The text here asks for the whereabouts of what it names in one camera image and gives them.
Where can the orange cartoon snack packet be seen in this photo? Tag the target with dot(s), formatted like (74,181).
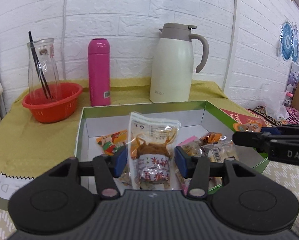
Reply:
(110,142)

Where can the clear orange print snack packet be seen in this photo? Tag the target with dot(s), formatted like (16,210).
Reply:
(212,138)

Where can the blue fan wall decoration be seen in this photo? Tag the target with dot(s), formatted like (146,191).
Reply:
(288,41)

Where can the black chopsticks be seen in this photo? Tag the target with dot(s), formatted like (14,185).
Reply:
(39,65)

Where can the red envelope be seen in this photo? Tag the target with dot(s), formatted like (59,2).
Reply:
(237,116)

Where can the cream thermal jug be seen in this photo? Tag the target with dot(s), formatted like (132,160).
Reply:
(172,67)

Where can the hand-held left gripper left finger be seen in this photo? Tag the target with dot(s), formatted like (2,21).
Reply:
(120,161)

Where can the leopard pattern cloth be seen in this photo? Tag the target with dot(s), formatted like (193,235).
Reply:
(262,115)

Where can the small orange snack packet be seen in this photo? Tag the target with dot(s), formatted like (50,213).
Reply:
(248,126)

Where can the green cardboard box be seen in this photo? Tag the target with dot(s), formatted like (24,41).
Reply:
(107,122)

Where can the yellow green tablecloth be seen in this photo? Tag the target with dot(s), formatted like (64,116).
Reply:
(39,140)

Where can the wall picture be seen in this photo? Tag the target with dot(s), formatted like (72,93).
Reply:
(294,73)

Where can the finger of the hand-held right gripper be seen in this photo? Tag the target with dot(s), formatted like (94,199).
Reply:
(249,139)
(289,129)

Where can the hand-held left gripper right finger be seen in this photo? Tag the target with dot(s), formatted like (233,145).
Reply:
(181,162)

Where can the pink thermos bottle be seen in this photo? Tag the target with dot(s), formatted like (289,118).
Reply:
(99,75)

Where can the clear plastic bag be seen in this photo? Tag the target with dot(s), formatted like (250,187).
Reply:
(274,102)

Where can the glass carafe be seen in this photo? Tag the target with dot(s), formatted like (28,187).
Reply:
(43,67)

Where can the red plastic basket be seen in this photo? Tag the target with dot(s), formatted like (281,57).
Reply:
(52,107)

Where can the clear barcode snack packet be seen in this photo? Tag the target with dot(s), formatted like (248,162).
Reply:
(219,151)

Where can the pink edged snack packet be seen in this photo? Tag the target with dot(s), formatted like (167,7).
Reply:
(189,146)

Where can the white chicken leg snack packet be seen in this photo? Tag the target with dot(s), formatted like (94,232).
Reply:
(152,152)

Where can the beige chevron tablecloth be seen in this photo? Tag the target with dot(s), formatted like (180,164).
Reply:
(2,212)

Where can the pink lid bottle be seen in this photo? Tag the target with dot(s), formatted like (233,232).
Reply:
(288,98)

